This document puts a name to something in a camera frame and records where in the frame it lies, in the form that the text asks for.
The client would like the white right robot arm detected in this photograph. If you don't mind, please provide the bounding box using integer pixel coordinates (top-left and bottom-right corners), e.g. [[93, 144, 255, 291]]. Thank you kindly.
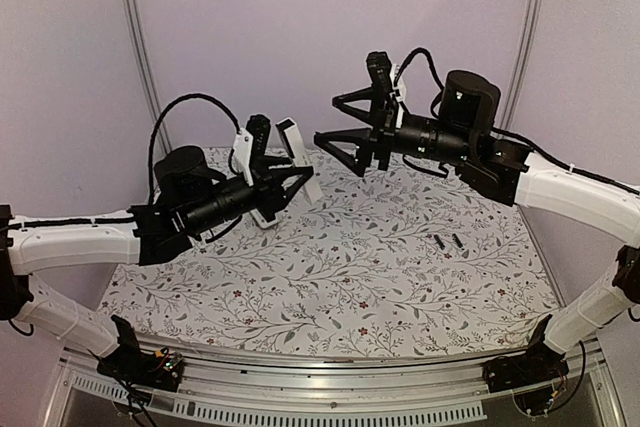
[[314, 70, 639, 383]]

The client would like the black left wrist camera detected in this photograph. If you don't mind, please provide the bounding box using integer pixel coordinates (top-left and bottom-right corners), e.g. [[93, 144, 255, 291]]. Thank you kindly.
[[231, 114, 271, 186]]

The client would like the aluminium corner post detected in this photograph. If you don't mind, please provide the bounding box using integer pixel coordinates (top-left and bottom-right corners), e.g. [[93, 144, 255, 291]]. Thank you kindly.
[[122, 0, 162, 123], [499, 0, 543, 130]]

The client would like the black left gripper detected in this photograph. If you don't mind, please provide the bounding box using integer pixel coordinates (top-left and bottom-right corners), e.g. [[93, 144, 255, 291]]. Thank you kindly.
[[185, 155, 312, 236]]

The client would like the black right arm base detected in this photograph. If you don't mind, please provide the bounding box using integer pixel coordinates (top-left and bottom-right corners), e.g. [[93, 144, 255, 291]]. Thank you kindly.
[[482, 315, 569, 417]]

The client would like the floral patterned table mat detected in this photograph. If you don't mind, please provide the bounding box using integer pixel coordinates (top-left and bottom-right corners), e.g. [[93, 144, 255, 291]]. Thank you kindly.
[[99, 150, 558, 358]]

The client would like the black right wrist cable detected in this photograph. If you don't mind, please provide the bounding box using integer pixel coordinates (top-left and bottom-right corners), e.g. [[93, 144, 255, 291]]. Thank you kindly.
[[397, 46, 449, 118]]

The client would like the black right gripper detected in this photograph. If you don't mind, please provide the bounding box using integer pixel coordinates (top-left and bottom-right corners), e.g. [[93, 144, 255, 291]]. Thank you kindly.
[[315, 85, 474, 174]]

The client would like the white slim remote control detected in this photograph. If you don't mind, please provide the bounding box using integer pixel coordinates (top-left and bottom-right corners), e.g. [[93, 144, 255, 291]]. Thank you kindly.
[[276, 117, 323, 204]]

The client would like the left aluminium corner post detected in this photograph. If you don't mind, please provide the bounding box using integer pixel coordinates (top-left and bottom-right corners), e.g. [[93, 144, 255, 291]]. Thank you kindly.
[[122, 0, 162, 123]]

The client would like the aluminium front rail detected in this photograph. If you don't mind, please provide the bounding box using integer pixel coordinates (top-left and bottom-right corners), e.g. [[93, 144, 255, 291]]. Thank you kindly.
[[43, 336, 627, 426]]

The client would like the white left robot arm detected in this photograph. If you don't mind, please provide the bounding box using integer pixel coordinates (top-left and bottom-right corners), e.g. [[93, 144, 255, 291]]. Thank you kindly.
[[1, 146, 314, 381]]

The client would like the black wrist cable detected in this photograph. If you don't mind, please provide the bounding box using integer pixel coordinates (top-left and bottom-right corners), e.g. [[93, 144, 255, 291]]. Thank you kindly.
[[397, 46, 449, 118], [147, 93, 244, 198]]

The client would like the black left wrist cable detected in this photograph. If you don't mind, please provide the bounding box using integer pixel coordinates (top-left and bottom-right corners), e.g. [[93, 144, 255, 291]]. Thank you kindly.
[[147, 93, 244, 198]]

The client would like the aaa battery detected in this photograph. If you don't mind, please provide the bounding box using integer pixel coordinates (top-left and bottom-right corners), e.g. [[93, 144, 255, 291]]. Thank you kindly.
[[452, 233, 464, 249], [433, 234, 446, 250]]

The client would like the right aluminium corner post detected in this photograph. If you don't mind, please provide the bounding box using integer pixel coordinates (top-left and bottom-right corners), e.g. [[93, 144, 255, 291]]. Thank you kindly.
[[499, 0, 543, 130]]

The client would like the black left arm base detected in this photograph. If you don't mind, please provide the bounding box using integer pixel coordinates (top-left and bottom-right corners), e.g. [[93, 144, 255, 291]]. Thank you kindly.
[[97, 315, 185, 392]]

